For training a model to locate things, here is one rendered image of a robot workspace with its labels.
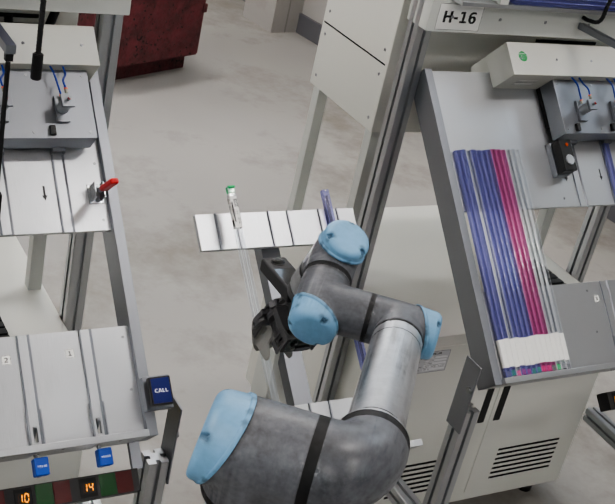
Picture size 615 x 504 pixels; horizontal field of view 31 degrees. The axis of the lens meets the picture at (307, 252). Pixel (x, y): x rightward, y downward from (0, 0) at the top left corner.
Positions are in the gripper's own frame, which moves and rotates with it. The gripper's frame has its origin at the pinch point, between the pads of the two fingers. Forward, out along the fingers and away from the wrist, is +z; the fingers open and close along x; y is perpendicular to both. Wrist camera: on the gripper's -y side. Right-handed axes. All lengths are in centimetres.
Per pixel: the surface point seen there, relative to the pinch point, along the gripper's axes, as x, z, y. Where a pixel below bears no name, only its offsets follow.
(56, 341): -32.3, 10.9, -10.1
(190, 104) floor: 134, 220, -246
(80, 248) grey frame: -16, 31, -42
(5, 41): -43, -32, -39
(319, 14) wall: 255, 249, -341
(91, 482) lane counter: -29.7, 18.9, 13.2
